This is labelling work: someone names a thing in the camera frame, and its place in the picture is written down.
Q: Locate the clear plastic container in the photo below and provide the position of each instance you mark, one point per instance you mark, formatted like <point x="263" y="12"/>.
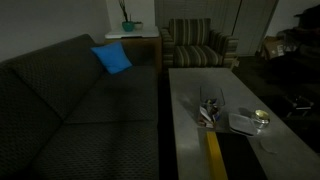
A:
<point x="213" y="95"/>

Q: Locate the wooden side table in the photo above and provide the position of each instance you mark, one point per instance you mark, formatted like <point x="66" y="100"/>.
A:
<point x="140" y="50"/>

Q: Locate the glass cup with pens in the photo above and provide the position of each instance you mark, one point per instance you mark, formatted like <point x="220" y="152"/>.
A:
<point x="209" y="113"/>

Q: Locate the striped armchair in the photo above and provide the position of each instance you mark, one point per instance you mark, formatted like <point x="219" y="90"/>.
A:
<point x="196" y="50"/>

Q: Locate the blue square cushion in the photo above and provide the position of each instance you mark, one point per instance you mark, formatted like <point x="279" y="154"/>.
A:
<point x="112" y="58"/>

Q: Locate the white flat board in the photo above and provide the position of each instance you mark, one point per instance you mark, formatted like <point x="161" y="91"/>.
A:
<point x="136" y="33"/>

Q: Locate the small white plant pot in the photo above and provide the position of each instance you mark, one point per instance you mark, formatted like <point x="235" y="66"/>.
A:
<point x="138" y="25"/>

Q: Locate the teal plant pot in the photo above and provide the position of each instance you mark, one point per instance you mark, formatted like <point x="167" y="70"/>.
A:
<point x="127" y="26"/>

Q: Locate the dark grey fabric sofa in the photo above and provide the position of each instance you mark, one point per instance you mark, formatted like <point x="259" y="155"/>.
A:
<point x="66" y="110"/>

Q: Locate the black and yellow book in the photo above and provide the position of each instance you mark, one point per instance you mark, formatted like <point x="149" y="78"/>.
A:
<point x="233" y="156"/>

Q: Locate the cardboard box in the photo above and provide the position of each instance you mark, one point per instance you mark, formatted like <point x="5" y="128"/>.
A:
<point x="274" y="49"/>

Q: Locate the black metal bracket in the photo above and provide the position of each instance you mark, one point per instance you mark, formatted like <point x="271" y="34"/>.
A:
<point x="300" y="102"/>

